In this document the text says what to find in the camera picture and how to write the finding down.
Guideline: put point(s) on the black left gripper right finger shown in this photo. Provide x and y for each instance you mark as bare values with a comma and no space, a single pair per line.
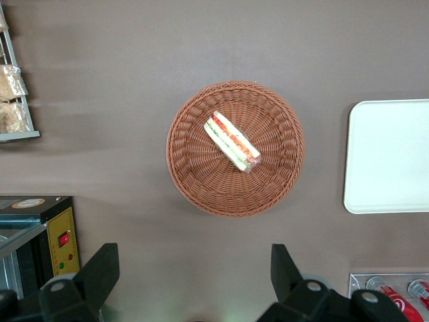
295,298

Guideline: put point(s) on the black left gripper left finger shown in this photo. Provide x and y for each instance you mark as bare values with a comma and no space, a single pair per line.
90,288

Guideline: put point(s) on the triangle sandwich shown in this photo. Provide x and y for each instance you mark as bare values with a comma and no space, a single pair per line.
231,141

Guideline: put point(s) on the brown round wicker basket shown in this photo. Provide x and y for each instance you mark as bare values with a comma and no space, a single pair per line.
201,174

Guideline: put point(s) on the cream rectangular tray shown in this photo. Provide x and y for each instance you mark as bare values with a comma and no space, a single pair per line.
388,157

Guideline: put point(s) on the tray of wrapped snacks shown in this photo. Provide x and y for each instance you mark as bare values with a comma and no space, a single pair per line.
20,134

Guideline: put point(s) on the clear acrylic bottle rack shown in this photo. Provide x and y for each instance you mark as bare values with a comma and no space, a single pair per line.
355,281

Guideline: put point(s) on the black hot food display case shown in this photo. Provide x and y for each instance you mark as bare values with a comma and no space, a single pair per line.
62,231

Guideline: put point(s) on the red cola bottle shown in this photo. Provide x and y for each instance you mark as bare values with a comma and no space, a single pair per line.
420,292
393,296

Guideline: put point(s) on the clear bag of beige snacks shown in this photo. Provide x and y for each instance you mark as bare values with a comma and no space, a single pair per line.
11,117
10,82

